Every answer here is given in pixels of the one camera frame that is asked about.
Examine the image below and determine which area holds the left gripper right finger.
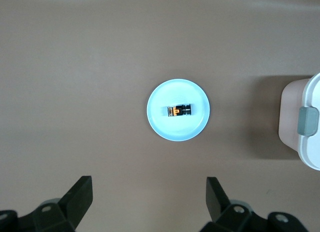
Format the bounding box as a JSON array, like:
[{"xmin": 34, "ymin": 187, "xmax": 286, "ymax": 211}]
[{"xmin": 199, "ymin": 176, "xmax": 308, "ymax": 232}]

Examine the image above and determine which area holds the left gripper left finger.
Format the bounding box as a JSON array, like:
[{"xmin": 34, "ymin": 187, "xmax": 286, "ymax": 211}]
[{"xmin": 0, "ymin": 175, "xmax": 94, "ymax": 232}]

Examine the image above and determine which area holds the orange and black switch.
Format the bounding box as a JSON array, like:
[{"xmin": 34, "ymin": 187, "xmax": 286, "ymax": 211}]
[{"xmin": 166, "ymin": 104, "xmax": 192, "ymax": 118}]

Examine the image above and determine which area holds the light blue round plate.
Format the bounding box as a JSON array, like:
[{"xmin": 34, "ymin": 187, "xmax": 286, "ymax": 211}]
[{"xmin": 146, "ymin": 78, "xmax": 211, "ymax": 142}]

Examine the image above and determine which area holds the brown table mat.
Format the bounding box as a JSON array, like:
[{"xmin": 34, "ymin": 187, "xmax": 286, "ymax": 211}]
[{"xmin": 0, "ymin": 0, "xmax": 320, "ymax": 232}]

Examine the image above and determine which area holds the white lidded container box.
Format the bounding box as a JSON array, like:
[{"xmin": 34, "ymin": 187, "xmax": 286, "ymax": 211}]
[{"xmin": 277, "ymin": 72, "xmax": 320, "ymax": 172}]

